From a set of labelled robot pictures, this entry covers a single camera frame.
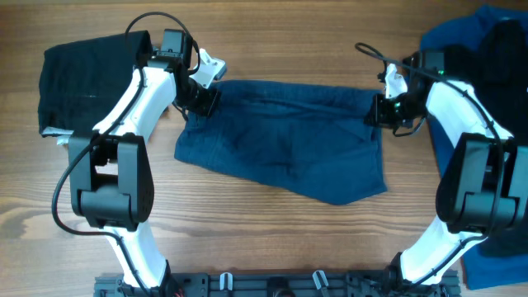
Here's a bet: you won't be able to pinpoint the blue denim shorts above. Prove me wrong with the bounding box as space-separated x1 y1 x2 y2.
174 80 387 205

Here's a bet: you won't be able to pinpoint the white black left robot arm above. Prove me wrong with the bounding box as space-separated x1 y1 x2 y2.
65 29 225 296

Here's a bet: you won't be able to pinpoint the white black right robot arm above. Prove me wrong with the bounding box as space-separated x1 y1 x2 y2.
356 43 527 293

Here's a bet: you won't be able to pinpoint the folded black garment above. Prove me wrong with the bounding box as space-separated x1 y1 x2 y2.
38 31 153 137

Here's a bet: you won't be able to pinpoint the blue shirt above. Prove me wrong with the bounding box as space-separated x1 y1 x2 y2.
420 6 527 290

